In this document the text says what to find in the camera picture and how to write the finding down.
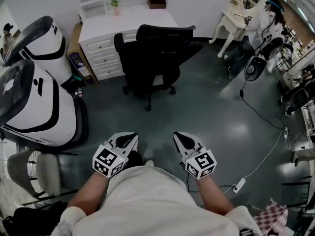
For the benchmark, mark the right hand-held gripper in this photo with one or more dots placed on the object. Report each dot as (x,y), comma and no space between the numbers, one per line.
(201,165)

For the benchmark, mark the person's right white shoe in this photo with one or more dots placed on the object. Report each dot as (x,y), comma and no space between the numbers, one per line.
(149,163)

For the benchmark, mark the beige padded chair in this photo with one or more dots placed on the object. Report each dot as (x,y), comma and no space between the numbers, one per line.
(49,173)

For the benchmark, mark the person's right forearm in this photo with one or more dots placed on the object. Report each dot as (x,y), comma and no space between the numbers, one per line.
(214,195)

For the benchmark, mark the cardboard box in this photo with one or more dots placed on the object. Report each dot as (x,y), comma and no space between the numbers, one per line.
(73,40)

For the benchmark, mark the brown open box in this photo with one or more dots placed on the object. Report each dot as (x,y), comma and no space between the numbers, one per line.
(157,2)

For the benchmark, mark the small red white can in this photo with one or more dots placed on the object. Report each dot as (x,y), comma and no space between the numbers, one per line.
(80,92)

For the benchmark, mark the white desk with drawers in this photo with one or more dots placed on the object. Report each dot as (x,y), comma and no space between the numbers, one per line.
(147,18)

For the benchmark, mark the person's white shirt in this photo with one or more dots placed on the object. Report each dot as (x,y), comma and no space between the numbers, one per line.
(152,205)

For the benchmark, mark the black round device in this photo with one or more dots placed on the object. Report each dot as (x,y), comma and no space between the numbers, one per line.
(297,98)

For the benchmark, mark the white power strip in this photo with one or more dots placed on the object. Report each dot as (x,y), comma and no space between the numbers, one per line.
(240,185)

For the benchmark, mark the red checkered cloth table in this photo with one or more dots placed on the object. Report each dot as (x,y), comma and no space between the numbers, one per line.
(273,215)

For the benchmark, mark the white black pod machine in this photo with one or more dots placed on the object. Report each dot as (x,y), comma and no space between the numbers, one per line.
(32,104)
(46,45)

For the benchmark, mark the person's black trousers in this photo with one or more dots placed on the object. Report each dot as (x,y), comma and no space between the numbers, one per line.
(134,160)

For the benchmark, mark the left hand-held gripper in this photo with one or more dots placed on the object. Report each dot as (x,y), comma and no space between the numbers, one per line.
(108,161)

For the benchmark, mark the plant in pink vase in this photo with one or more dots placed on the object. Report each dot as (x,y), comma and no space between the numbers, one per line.
(117,10)

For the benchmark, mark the black office chair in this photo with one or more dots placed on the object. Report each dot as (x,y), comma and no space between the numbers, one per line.
(152,58)

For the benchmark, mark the person's left forearm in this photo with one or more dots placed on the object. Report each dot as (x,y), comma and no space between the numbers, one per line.
(86,195)

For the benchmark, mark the white shelf unit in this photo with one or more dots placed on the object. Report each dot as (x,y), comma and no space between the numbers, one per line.
(91,8)

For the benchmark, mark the white plug adapter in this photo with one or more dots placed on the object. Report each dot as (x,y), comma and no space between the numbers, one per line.
(286,133)

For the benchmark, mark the white vanity table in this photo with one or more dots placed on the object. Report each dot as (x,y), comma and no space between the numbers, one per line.
(232,16)

